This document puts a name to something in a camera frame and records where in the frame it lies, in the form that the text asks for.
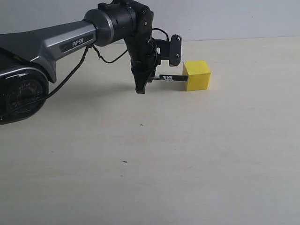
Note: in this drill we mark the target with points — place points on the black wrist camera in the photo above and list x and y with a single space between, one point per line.
170 50

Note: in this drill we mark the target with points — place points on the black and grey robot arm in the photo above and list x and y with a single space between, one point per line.
36 64

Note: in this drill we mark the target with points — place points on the yellow cube block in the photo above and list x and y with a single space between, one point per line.
198 75

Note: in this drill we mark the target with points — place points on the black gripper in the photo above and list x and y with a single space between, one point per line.
143 57

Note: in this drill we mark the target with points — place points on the black and white marker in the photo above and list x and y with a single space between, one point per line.
173 78

